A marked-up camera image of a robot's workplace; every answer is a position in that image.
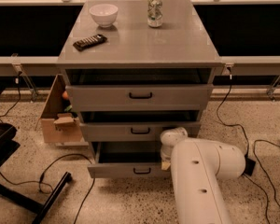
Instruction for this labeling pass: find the grey drawer cabinet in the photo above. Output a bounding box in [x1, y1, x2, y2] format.
[57, 0, 223, 167]

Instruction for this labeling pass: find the grey bottom drawer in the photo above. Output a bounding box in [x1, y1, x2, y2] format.
[88, 141, 170, 178]

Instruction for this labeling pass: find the black cable right wall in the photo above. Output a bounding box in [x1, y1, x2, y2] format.
[216, 66, 250, 161]

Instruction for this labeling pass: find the black cable wall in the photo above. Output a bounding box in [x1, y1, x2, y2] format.
[216, 66, 250, 161]
[0, 71, 23, 123]

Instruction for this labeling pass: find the white bowl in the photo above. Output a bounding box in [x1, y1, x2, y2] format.
[89, 4, 119, 27]

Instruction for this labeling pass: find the black looping cable right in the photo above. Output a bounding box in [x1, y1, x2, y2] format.
[244, 139, 280, 224]

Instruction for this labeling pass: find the grey top drawer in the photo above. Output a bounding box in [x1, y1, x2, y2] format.
[66, 85, 213, 111]

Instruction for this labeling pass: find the grey drawer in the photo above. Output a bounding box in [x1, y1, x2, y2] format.
[88, 141, 170, 178]
[80, 121, 201, 142]
[66, 85, 213, 111]

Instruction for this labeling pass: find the grey middle drawer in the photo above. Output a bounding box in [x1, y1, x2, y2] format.
[80, 121, 201, 142]

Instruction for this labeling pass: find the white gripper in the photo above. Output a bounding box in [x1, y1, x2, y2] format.
[160, 127, 188, 171]

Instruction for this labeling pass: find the orange fruit in box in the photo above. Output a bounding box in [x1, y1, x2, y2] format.
[62, 91, 69, 100]

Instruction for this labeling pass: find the cardboard box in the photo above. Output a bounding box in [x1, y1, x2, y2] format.
[40, 75, 82, 143]

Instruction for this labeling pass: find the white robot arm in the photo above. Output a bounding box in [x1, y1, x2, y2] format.
[161, 127, 245, 224]

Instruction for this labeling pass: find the black chair base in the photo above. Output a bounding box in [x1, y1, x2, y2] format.
[0, 91, 73, 224]

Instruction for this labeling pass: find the black floor cable left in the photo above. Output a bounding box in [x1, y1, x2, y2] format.
[0, 153, 96, 224]

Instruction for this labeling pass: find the white green soda can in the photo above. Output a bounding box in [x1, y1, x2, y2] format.
[147, 0, 162, 28]

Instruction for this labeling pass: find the black power adapter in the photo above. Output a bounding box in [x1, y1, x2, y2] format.
[244, 157, 256, 175]

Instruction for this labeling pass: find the dark snack bar packet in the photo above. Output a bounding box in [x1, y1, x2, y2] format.
[73, 35, 107, 51]

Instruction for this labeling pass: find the black cable left wall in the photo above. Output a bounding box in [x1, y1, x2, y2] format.
[0, 71, 23, 123]

